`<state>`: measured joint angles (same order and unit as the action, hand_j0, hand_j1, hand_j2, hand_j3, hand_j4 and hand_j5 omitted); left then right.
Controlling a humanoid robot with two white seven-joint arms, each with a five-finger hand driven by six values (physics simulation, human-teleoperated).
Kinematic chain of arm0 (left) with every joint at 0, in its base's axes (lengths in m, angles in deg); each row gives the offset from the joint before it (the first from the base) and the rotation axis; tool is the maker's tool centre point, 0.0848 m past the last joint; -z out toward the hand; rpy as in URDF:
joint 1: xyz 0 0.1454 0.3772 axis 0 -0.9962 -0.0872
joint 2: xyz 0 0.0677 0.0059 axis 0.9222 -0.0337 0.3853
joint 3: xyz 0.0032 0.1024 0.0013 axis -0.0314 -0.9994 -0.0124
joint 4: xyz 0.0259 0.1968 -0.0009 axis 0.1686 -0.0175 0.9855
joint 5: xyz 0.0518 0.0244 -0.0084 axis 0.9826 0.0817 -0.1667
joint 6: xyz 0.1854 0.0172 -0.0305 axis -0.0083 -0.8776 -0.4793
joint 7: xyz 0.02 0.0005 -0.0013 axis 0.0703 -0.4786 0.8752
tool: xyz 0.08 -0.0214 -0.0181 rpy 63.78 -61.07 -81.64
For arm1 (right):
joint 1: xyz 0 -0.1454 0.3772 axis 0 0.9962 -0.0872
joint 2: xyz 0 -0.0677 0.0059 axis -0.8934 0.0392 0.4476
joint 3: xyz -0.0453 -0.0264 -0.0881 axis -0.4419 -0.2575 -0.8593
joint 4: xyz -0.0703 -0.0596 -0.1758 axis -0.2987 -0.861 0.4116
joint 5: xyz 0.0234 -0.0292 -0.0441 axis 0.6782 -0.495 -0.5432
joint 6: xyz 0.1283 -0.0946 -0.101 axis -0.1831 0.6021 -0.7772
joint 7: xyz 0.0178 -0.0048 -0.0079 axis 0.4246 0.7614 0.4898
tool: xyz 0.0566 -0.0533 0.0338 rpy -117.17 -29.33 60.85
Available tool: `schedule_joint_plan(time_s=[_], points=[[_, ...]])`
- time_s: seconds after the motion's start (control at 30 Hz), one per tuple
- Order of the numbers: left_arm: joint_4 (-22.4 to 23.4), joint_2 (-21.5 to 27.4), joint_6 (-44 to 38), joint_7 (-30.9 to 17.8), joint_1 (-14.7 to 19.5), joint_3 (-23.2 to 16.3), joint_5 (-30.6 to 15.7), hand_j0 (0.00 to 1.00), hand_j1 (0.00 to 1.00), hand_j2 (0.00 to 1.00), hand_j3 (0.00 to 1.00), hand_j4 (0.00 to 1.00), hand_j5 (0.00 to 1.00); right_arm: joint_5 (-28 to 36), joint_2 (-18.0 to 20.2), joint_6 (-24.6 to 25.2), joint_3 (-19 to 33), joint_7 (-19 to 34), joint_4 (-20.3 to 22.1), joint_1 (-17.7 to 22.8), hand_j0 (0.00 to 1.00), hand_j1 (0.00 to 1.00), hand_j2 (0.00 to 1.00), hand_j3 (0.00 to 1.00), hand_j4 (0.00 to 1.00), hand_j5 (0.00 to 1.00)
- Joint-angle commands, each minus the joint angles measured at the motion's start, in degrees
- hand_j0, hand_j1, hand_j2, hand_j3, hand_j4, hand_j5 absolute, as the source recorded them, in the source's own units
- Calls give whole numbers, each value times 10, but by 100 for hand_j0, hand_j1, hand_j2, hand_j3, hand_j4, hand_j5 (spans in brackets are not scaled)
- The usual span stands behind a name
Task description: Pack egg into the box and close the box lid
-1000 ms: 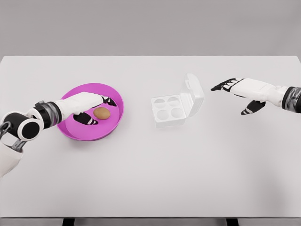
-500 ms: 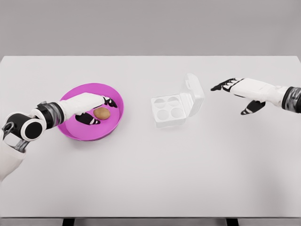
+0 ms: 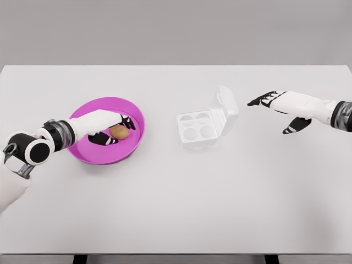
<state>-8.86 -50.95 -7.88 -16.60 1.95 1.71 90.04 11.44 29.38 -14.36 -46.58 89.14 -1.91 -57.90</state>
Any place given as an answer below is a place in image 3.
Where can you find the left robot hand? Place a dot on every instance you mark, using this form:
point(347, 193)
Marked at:
point(105, 120)

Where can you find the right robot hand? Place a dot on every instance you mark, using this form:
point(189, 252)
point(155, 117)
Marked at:
point(286, 105)

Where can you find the brown egg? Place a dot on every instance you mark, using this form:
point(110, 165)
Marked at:
point(119, 132)

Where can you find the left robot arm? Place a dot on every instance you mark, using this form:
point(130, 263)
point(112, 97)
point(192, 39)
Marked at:
point(41, 143)

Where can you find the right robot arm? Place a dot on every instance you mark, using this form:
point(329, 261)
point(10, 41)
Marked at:
point(334, 112)

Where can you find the white egg box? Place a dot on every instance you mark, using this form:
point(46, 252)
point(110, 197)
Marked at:
point(204, 125)

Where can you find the pink round bowl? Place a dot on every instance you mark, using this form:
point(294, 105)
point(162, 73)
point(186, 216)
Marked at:
point(110, 154)

